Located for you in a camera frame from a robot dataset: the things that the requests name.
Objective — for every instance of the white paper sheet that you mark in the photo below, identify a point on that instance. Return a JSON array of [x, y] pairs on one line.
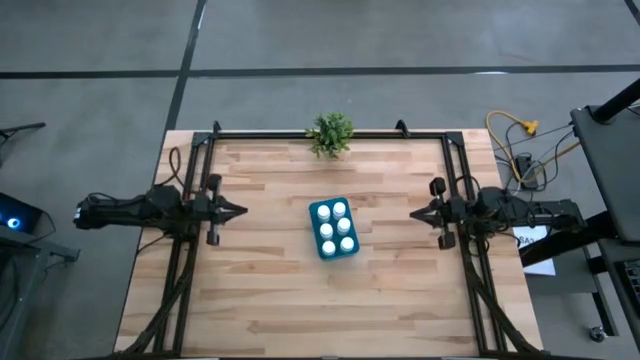
[[542, 267]]

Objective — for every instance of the green plant in white pot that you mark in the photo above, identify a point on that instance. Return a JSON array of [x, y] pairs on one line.
[[330, 134]]

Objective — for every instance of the white pill bottle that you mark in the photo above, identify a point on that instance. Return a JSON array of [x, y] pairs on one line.
[[328, 247], [339, 209], [346, 244], [326, 230], [343, 226], [323, 212]]

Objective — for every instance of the black power strip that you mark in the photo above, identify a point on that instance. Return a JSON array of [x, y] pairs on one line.
[[524, 167]]

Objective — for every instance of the black computer with blue light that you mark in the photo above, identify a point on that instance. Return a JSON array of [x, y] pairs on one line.
[[15, 215]]

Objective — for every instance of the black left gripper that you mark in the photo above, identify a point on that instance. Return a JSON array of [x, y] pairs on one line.
[[207, 210]]

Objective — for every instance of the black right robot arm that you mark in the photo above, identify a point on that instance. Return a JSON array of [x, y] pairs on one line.
[[530, 212]]

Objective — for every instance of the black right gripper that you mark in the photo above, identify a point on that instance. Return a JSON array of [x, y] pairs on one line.
[[452, 215]]

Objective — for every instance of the black stand leg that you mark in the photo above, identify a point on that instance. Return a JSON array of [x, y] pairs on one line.
[[22, 129]]

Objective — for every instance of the caster wheel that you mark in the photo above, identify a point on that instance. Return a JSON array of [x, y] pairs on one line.
[[597, 333]]

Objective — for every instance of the grey metal table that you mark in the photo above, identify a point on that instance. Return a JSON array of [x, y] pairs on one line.
[[30, 280]]

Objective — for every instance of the black side table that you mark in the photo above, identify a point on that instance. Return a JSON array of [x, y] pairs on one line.
[[610, 165]]

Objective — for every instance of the black metal frame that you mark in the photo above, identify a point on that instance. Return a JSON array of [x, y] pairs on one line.
[[425, 135]]

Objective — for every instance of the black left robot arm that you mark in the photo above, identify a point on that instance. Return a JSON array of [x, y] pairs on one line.
[[125, 212]]

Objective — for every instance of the blue plastic basket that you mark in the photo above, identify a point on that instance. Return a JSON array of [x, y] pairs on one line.
[[313, 235]]

